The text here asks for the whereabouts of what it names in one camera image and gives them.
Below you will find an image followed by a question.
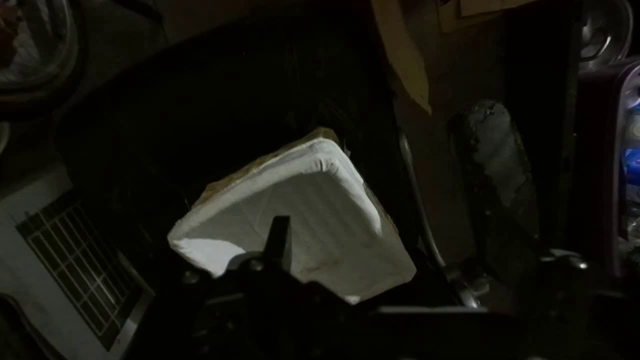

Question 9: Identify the dark cabinet with bottles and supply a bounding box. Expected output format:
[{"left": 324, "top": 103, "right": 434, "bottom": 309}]
[{"left": 574, "top": 57, "right": 640, "bottom": 279}]

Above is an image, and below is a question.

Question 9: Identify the brown cardboard piece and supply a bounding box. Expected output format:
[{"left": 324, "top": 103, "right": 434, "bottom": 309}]
[{"left": 370, "top": 0, "right": 434, "bottom": 115}]

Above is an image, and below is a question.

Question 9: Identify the chrome round fixture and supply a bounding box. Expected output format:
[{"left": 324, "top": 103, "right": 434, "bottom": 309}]
[{"left": 579, "top": 0, "right": 634, "bottom": 72}]

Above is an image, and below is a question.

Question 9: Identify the round grey wire object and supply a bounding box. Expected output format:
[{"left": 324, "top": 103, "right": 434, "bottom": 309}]
[{"left": 0, "top": 0, "right": 82, "bottom": 103}]

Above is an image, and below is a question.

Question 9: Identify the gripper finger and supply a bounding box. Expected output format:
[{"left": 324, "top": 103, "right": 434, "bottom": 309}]
[{"left": 177, "top": 215, "right": 353, "bottom": 360}]

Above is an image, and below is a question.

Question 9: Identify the white appliance with vent grille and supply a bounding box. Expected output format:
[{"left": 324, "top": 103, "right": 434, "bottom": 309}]
[{"left": 0, "top": 164, "right": 157, "bottom": 360}]

